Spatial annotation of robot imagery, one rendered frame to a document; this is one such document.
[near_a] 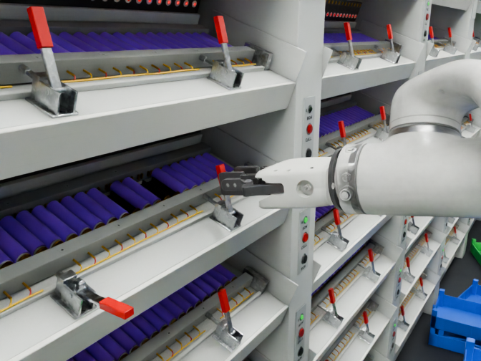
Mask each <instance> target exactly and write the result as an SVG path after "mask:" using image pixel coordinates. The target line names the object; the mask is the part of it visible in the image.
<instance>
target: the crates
mask: <svg viewBox="0 0 481 361"><path fill-rule="evenodd" d="M470 251H471V253H472V255H473V256H474V257H475V258H476V260H477V261H478V263H479V264H480V266H481V243H477V242H476V239H472V240H471V245H470ZM478 281H479V280H477V279H474V280H473V283H472V285H471V286H470V287H469V288H468V289H466V290H465V291H464V292H463V293H462V294H461V295H459V296H458V297H451V296H448V295H445V294H444V289H440V290H439V296H438V298H437V302H436V304H435V305H433V306H432V316H431V324H430V332H429V342H428V345H433V346H435V347H440V348H443V349H446V350H451V351H453V352H458V353H461V354H464V352H465V343H466V339H467V337H470V338H473V339H475V347H476V348H480V349H481V286H480V285H478Z"/></svg>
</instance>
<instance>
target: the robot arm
mask: <svg viewBox="0 0 481 361"><path fill-rule="evenodd" d="M476 108H480V109H481V60H480V59H461V60H457V61H453V62H449V63H446V64H443V65H441V66H438V67H435V68H434V69H431V70H429V71H427V72H424V73H422V74H420V75H418V76H416V77H414V78H412V79H410V80H409V81H407V82H405V83H404V84H403V85H402V86H401V87H400V88H399V89H398V90H397V91H396V93H395V94H394V97H393V100H392V106H391V110H390V118H389V135H388V138H387V139H386V140H385V141H383V142H381V143H364V144H351V145H345V146H344V147H343V148H340V149H337V150H336V151H335V152H334V154H333V155H332V156H331V157H314V158H294V159H289V160H285V161H282V162H280V163H277V164H275V165H272V166H262V167H260V170H259V166H238V167H235V168H234V172H222V173H219V180H220V189H221V193H222V194H223V195H224V196H243V197H249V196H268V197H266V198H264V199H262V200H260V201H259V207H260V208H262V209H281V208H315V207H322V206H332V205H334V206H335V207H336V208H337V209H338V210H343V211H344V212H345V213H347V214H364V215H386V216H430V217H453V218H481V138H461V137H460V133H461V122H462V119H463V117H464V116H465V115H466V114H467V113H468V112H469V111H471V110H474V109H476Z"/></svg>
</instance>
